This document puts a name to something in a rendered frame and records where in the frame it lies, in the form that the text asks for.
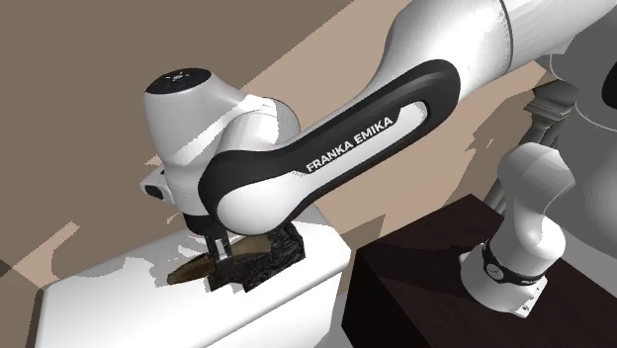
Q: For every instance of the black rough block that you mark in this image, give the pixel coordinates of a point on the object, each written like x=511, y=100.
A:
x=270, y=260

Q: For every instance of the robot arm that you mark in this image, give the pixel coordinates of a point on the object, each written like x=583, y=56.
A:
x=337, y=144

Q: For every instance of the brown oblong thing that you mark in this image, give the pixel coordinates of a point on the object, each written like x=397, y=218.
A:
x=193, y=272

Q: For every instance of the dark robot stand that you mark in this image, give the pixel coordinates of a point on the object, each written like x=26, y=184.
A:
x=414, y=289

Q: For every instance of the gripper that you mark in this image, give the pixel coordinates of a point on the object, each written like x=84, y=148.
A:
x=200, y=225

